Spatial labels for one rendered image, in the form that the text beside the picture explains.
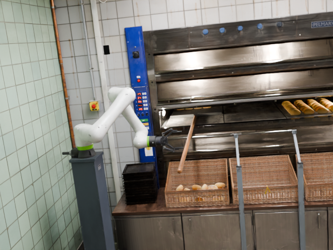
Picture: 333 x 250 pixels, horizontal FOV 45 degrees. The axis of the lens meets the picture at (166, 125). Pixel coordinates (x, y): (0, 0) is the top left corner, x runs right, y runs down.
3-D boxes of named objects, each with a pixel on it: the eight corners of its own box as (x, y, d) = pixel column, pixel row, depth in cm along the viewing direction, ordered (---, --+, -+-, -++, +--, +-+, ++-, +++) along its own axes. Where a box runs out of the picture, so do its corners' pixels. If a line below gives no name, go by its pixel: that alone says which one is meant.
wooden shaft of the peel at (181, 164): (182, 174, 256) (181, 169, 256) (177, 174, 257) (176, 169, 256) (196, 118, 422) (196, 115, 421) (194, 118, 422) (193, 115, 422)
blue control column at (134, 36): (170, 178, 601) (155, 30, 557) (181, 177, 599) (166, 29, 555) (149, 243, 414) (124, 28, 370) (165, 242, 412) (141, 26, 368)
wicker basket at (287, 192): (230, 185, 391) (228, 157, 386) (290, 181, 384) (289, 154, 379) (233, 206, 344) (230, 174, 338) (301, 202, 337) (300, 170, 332)
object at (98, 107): (91, 110, 394) (90, 99, 392) (101, 109, 393) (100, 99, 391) (89, 111, 387) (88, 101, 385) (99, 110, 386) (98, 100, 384)
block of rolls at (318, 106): (281, 105, 446) (280, 100, 444) (326, 101, 439) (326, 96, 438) (290, 116, 387) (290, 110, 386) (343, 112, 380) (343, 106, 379)
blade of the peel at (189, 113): (221, 114, 427) (221, 112, 426) (170, 118, 435) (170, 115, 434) (221, 108, 461) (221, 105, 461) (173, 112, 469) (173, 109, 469)
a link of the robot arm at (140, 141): (133, 152, 338) (131, 142, 331) (136, 142, 348) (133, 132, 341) (150, 151, 336) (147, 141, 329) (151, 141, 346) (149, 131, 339)
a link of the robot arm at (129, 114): (116, 112, 329) (127, 107, 326) (118, 104, 338) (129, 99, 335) (138, 143, 348) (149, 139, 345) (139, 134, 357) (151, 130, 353)
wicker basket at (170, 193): (171, 188, 400) (168, 160, 394) (229, 185, 392) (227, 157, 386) (165, 208, 353) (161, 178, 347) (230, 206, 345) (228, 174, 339)
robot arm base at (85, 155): (60, 159, 309) (58, 152, 307) (68, 154, 323) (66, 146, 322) (92, 157, 304) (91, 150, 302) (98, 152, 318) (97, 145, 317)
